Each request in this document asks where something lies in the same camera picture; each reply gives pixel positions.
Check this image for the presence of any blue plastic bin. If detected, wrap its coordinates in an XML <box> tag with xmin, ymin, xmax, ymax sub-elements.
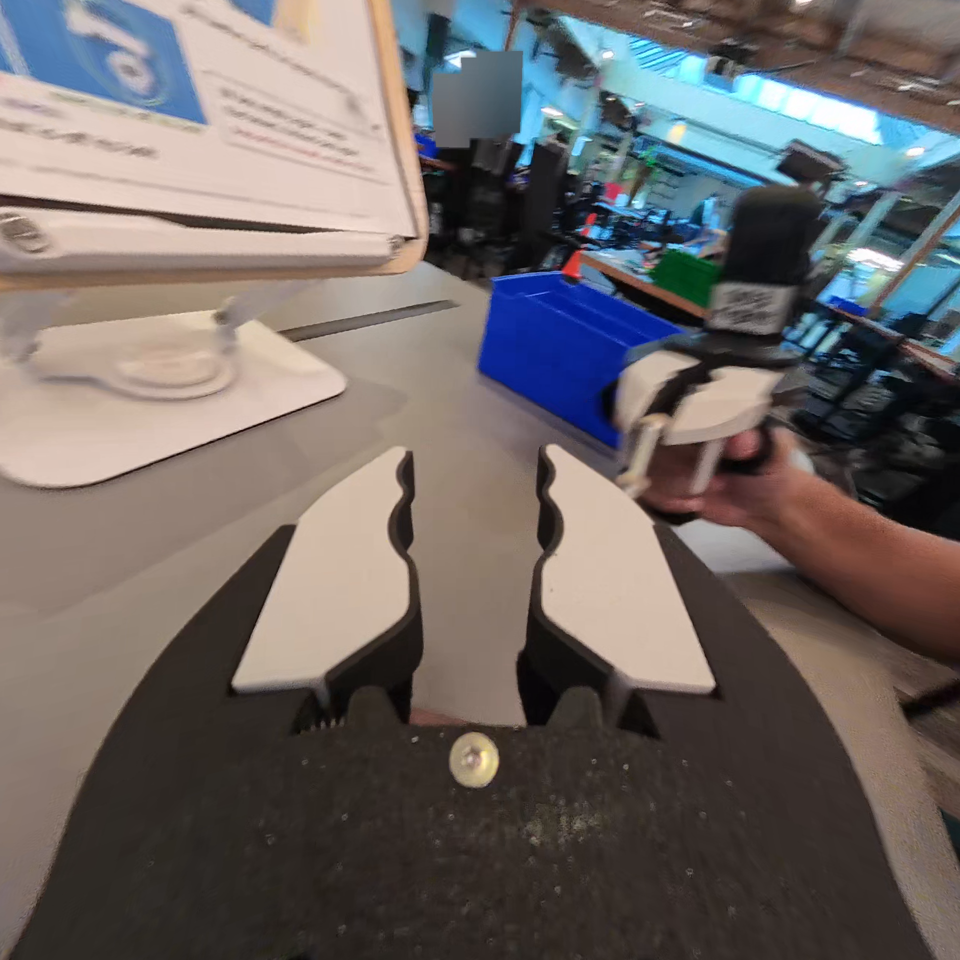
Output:
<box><xmin>478</xmin><ymin>271</ymin><xmax>687</xmax><ymax>451</ymax></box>

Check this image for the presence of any person's right hand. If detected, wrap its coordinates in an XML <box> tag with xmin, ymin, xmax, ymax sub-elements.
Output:
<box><xmin>643</xmin><ymin>426</ymin><xmax>810</xmax><ymax>526</ymax></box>

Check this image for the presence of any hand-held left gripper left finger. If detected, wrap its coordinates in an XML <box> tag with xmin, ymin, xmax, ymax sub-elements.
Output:
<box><xmin>231</xmin><ymin>447</ymin><xmax>423</xmax><ymax>695</ymax></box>

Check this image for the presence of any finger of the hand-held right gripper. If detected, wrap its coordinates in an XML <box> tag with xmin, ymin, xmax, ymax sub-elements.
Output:
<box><xmin>663</xmin><ymin>366</ymin><xmax>786</xmax><ymax>498</ymax></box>
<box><xmin>613</xmin><ymin>349</ymin><xmax>705</xmax><ymax>502</ymax></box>

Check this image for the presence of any hanging black monitor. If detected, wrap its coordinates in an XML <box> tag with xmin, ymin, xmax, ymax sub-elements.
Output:
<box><xmin>776</xmin><ymin>141</ymin><xmax>845</xmax><ymax>185</ymax></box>

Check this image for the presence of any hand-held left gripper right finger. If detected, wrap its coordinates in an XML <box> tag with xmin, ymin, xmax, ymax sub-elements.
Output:
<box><xmin>525</xmin><ymin>444</ymin><xmax>717</xmax><ymax>695</ymax></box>

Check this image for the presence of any grey desk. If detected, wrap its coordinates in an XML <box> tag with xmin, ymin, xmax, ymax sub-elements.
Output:
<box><xmin>0</xmin><ymin>261</ymin><xmax>946</xmax><ymax>960</ymax></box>

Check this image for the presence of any wooden background table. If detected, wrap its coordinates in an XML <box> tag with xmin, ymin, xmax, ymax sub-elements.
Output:
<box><xmin>581</xmin><ymin>251</ymin><xmax>960</xmax><ymax>380</ymax></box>

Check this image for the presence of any person's right forearm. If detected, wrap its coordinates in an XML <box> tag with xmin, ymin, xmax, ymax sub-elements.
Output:
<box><xmin>783</xmin><ymin>465</ymin><xmax>960</xmax><ymax>661</ymax></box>

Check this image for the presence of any wooden document stand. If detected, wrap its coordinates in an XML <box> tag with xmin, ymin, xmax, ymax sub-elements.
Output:
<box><xmin>0</xmin><ymin>0</ymin><xmax>430</xmax><ymax>490</ymax></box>

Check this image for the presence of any green plastic bin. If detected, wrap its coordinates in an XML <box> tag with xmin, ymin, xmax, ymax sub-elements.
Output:
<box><xmin>648</xmin><ymin>249</ymin><xmax>723</xmax><ymax>309</ymax></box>

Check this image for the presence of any printed instruction sheet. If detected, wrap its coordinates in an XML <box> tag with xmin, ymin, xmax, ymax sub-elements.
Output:
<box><xmin>0</xmin><ymin>0</ymin><xmax>421</xmax><ymax>235</ymax></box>

